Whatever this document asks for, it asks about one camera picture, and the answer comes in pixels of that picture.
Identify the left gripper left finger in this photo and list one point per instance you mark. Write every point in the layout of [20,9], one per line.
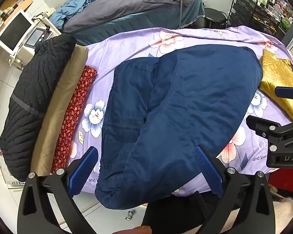
[35,214]

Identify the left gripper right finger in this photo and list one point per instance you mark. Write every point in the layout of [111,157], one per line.
[256,214]

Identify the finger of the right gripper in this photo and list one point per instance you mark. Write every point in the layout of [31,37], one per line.
[284,92]

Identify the navy blue padded jacket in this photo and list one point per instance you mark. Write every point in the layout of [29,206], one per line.
[160,109]

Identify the golden yellow shiny garment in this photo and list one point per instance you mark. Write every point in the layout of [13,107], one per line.
[277,73]

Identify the purple floral bed sheet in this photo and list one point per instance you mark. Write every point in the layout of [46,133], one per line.
[247,152]

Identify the small metal floor fitting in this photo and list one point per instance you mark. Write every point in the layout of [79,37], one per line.
[129,215]

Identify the tan folded garment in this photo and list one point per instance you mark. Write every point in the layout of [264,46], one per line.
[44,149]

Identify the red floral folded cloth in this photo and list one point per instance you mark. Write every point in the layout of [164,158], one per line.
[71,118]

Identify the black round stool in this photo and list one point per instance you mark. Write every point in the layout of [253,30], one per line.
[215,19]

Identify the black quilted folded garment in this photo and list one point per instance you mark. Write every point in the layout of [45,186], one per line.
[29,102]

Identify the white framed monitor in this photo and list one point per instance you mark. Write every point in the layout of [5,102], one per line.
[15,32]

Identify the white appliance with display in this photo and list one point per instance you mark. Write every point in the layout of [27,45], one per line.
[26,50]

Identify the light blue crumpled cloth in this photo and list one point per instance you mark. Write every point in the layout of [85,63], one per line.
[67,11]

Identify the grey blanket on bed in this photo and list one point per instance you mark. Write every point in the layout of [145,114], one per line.
[101,11]

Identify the wooden shelf unit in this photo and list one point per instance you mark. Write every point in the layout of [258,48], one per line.
[5,4]

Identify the black metal wire rack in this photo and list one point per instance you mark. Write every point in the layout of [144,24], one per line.
[250,14]

